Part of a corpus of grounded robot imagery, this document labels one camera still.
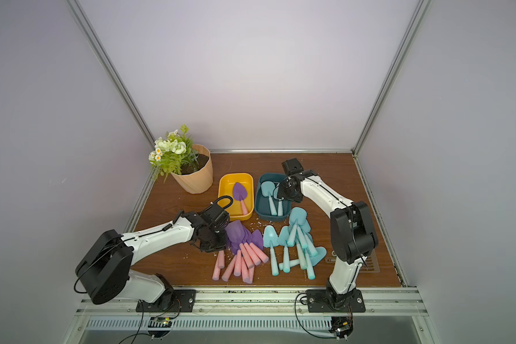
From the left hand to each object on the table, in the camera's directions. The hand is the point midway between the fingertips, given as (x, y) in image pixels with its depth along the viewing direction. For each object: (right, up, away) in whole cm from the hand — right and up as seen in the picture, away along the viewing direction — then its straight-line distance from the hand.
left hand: (230, 248), depth 84 cm
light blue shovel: (+16, +21, +20) cm, 33 cm away
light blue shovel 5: (+21, +2, +3) cm, 22 cm away
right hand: (+23, +24, +9) cm, 34 cm away
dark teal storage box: (+13, +15, +14) cm, 24 cm away
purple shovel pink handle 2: (-3, -4, -5) cm, 7 cm away
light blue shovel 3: (+21, +16, +14) cm, 30 cm away
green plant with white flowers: (-21, +38, -3) cm, 44 cm away
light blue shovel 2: (+17, +2, +4) cm, 17 cm away
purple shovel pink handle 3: (+11, +2, 0) cm, 11 cm away
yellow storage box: (-5, +25, +20) cm, 32 cm away
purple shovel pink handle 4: (+2, +5, +1) cm, 6 cm away
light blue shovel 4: (+29, +7, +6) cm, 31 cm away
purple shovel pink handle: (+2, +20, +19) cm, 28 cm away
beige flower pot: (-15, +29, +6) cm, 33 cm away
